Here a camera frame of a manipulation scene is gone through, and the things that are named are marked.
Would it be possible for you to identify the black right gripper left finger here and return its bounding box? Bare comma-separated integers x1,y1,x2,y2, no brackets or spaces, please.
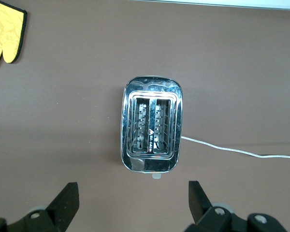
7,182,80,232

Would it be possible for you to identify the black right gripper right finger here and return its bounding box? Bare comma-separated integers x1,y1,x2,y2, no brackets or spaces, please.
185,180,234,232

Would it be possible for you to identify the cream toaster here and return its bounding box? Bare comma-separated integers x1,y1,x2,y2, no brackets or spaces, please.
120,75,184,180

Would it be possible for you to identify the yellow quilted oven mitt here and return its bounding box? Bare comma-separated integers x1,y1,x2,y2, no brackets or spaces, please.
0,0,28,70

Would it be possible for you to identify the white toaster power cable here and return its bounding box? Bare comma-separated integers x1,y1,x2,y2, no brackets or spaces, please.
180,135,290,160

